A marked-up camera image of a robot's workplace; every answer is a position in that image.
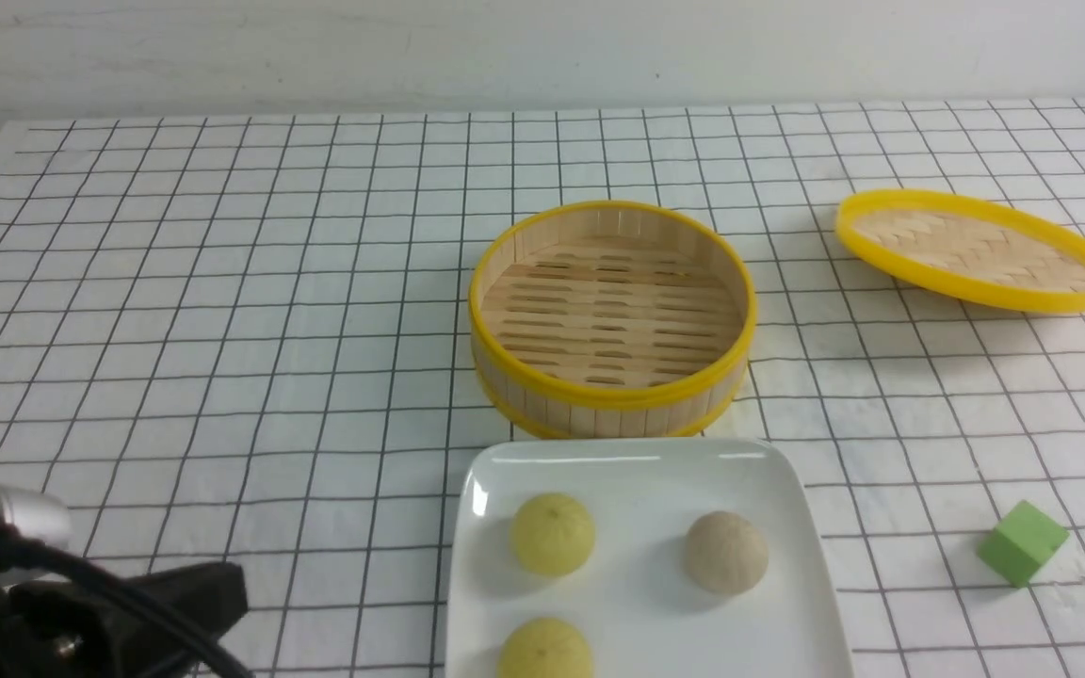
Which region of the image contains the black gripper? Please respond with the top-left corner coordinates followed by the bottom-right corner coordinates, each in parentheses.
top-left (0, 561), bottom-right (250, 677)

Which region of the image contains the yellow steamed bun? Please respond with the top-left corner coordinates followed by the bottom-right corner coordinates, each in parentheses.
top-left (496, 617), bottom-right (593, 677)
top-left (510, 492), bottom-right (597, 578)

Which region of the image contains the beige steamed bun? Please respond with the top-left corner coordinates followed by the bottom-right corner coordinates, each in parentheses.
top-left (682, 510), bottom-right (769, 597)

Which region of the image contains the white square ceramic plate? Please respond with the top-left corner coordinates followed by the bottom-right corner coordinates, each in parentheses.
top-left (445, 437), bottom-right (855, 677)

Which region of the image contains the white grid tablecloth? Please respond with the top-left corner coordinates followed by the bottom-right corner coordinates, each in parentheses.
top-left (0, 99), bottom-right (1085, 677)

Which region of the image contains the yellow rimmed bamboo steamer basket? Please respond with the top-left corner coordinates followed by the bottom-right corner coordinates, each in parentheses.
top-left (468, 201), bottom-right (757, 439)

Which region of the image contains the green foam cube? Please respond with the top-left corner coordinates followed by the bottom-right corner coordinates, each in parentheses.
top-left (977, 501), bottom-right (1071, 589)

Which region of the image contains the yellow rimmed bamboo steamer lid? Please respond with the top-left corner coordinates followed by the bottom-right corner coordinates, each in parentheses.
top-left (835, 189), bottom-right (1085, 315)

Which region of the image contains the black camera cable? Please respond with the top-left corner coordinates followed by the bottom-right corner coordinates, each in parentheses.
top-left (0, 519), bottom-right (256, 678)

